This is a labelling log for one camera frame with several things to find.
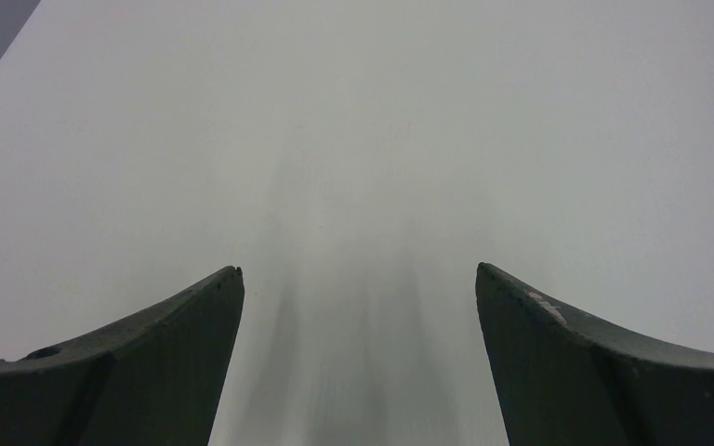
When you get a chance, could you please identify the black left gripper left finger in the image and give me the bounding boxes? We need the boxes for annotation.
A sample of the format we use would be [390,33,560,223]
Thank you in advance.
[0,267,245,445]

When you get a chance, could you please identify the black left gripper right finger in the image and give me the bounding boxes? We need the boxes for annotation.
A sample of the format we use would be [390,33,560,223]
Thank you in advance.
[475,263,714,445]

